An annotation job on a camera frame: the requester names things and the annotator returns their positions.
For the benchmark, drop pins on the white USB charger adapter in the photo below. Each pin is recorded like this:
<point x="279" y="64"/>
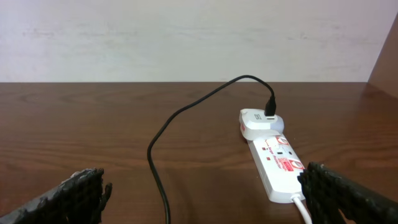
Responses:
<point x="254" y="124"/>

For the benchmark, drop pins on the white power strip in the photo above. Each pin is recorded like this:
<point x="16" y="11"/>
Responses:
<point x="279" y="168"/>

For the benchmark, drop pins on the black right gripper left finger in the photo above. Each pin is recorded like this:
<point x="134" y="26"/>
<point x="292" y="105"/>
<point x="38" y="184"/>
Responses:
<point x="80" y="199"/>

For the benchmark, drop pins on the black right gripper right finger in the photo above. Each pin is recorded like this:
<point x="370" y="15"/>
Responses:
<point x="332" y="198"/>

